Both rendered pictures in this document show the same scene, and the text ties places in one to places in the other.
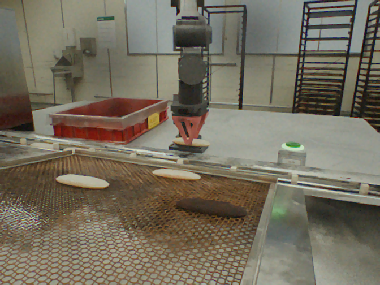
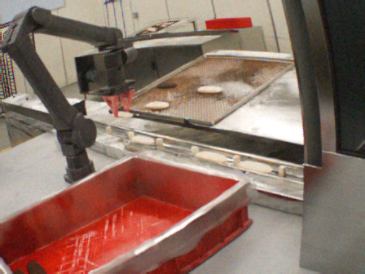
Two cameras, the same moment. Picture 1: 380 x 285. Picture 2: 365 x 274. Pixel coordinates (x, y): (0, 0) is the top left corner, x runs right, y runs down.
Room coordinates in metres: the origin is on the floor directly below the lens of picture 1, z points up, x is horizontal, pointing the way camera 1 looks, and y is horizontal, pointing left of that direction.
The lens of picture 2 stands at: (1.61, 0.78, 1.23)
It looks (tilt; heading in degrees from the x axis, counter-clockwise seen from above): 19 degrees down; 212
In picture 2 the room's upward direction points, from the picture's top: 10 degrees counter-clockwise
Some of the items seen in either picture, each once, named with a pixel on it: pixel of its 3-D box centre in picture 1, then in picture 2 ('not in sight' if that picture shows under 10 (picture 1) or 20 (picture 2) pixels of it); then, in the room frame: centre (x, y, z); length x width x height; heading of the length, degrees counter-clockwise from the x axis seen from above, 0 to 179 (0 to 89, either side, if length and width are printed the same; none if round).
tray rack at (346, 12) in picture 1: (321, 75); not in sight; (3.81, -1.76, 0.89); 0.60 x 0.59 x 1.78; 62
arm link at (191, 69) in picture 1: (193, 53); (117, 48); (0.62, 0.00, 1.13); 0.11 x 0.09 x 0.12; 2
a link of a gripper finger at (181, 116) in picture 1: (189, 124); (120, 99); (0.66, 0.00, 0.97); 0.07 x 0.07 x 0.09; 70
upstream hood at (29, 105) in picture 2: not in sight; (31, 105); (0.29, -1.01, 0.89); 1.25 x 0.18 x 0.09; 70
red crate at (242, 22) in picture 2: not in sight; (229, 23); (-3.00, -1.09, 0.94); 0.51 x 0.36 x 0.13; 74
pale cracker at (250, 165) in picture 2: (42, 145); (254, 166); (0.84, 0.47, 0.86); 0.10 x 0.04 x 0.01; 70
